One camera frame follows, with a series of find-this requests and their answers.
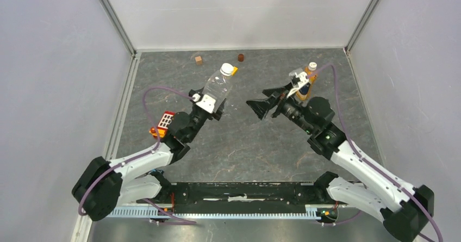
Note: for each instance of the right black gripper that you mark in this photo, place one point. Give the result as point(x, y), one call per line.
point(261, 107)

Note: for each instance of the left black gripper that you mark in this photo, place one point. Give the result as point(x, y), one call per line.
point(218, 115)

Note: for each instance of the clear plastic bottle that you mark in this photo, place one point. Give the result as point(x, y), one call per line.
point(218, 86)

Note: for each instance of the large white bottle cap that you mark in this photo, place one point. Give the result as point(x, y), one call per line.
point(227, 69)

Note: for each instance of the orange tea bottle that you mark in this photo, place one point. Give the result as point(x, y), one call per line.
point(304, 92)

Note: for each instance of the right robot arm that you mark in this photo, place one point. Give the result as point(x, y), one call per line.
point(403, 209)

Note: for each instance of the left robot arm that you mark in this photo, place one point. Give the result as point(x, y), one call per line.
point(106, 184)

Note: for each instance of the yellow block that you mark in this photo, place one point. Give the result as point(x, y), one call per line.
point(235, 69)

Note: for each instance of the red orange toy cart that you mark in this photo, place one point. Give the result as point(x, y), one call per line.
point(162, 125)

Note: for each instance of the tan wooden cube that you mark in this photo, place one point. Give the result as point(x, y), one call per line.
point(198, 60)

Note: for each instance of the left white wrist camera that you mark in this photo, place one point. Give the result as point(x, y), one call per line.
point(205, 102)

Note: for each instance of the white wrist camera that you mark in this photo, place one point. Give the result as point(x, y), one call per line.
point(298, 79)
point(205, 102)

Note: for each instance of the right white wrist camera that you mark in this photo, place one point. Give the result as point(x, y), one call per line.
point(298, 79)

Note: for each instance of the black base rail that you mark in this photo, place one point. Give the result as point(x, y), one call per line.
point(242, 197)

